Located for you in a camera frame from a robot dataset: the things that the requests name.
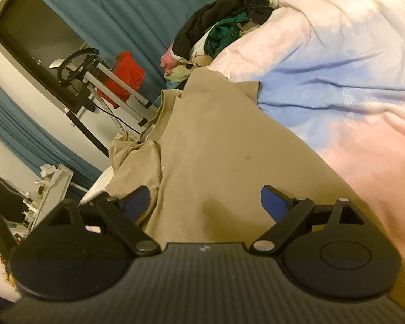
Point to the white window frame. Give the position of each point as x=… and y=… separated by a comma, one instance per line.
x=27, y=40

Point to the dark grey garment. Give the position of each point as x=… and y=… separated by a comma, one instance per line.
x=260, y=6

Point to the red cloth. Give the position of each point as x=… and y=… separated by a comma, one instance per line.
x=123, y=76

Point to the white cluttered shelf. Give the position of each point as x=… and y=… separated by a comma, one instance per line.
x=45, y=195

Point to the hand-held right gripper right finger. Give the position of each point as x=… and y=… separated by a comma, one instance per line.
x=272, y=204

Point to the green garment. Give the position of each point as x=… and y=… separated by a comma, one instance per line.
x=224, y=33

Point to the cream fluffy cloth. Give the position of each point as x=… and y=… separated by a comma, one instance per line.
x=179, y=73

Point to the teal curtain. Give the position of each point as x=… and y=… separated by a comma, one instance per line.
x=128, y=10

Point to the beige shirt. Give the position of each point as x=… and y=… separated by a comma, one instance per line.
x=202, y=162

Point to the black chair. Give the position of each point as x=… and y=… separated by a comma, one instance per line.
x=3, y=202

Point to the pastel pink blue blanket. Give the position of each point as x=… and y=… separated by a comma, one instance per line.
x=330, y=67

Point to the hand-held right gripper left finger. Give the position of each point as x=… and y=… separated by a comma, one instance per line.
x=139, y=199

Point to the black garment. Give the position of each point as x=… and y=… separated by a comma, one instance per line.
x=202, y=20

